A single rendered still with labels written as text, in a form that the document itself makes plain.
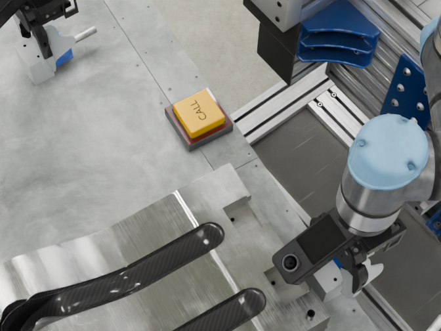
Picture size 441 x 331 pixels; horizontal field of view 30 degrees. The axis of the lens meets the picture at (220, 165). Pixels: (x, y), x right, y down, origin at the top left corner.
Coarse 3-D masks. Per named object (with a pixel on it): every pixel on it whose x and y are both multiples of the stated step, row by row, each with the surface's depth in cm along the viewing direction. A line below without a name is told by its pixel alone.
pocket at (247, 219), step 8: (240, 200) 115; (248, 200) 116; (224, 208) 114; (232, 208) 116; (240, 208) 117; (248, 208) 117; (256, 208) 115; (232, 216) 116; (240, 216) 116; (248, 216) 116; (256, 216) 115; (232, 224) 116; (240, 224) 116; (248, 224) 116; (256, 224) 116; (264, 224) 114; (240, 232) 115; (248, 232) 115
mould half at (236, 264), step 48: (192, 192) 115; (240, 192) 115; (96, 240) 111; (144, 240) 112; (240, 240) 112; (0, 288) 103; (48, 288) 104; (144, 288) 109; (192, 288) 109; (240, 288) 108
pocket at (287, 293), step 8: (264, 272) 110; (272, 272) 112; (272, 280) 112; (280, 280) 112; (280, 288) 111; (288, 288) 111; (296, 288) 111; (304, 288) 110; (280, 296) 111; (288, 296) 111; (296, 296) 111
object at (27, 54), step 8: (80, 32) 134; (88, 32) 134; (24, 40) 131; (32, 40) 131; (80, 40) 134; (16, 48) 130; (24, 48) 130; (32, 48) 130; (24, 56) 129; (32, 56) 129; (64, 56) 132; (72, 56) 134; (24, 64) 131; (32, 64) 128; (40, 64) 129; (56, 64) 133; (32, 72) 130; (40, 72) 131; (48, 72) 132; (32, 80) 133; (40, 80) 133
